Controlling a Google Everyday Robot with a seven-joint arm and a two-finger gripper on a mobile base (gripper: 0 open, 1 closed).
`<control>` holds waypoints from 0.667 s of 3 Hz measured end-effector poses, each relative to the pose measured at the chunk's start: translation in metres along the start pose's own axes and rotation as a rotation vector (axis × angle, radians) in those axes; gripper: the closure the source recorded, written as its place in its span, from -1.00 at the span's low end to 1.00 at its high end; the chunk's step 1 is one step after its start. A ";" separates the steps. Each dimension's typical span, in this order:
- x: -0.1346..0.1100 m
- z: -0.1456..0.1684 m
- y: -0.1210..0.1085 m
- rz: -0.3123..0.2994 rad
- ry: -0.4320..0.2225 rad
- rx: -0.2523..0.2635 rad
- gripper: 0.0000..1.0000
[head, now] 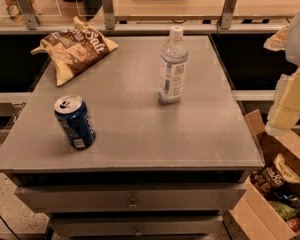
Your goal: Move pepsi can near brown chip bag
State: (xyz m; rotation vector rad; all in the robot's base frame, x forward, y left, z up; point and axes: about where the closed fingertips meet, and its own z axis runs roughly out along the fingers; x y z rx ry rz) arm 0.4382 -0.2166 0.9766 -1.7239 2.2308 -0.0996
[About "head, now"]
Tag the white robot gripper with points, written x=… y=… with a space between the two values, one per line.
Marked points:
x=284 y=111

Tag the brown sea salt chip bag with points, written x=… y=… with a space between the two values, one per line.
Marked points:
x=74 y=50

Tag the metal glass bracket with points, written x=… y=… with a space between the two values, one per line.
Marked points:
x=109 y=17
x=226 y=18
x=30 y=18

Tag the cardboard snack box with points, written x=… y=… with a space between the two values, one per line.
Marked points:
x=270 y=207

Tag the blue pepsi can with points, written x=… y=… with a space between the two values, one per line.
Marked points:
x=73 y=116

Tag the red can in box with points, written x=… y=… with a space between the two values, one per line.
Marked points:
x=294 y=223

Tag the grey metal drawer cabinet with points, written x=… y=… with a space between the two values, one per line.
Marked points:
x=153 y=169

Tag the dark can in box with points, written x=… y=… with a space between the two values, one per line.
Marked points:
x=289 y=199

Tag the middle metal glass bracket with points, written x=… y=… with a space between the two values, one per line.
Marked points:
x=109 y=17

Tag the right metal glass bracket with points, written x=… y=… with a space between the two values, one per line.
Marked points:
x=226 y=18

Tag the brown chip bag in box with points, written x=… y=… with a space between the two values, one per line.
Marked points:
x=274 y=176

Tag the left metal glass bracket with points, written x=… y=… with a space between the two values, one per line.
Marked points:
x=30 y=18

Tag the green snack bag in box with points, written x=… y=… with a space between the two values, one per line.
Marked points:
x=286 y=212

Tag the clear plastic water bottle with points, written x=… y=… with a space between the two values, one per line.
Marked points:
x=172 y=67

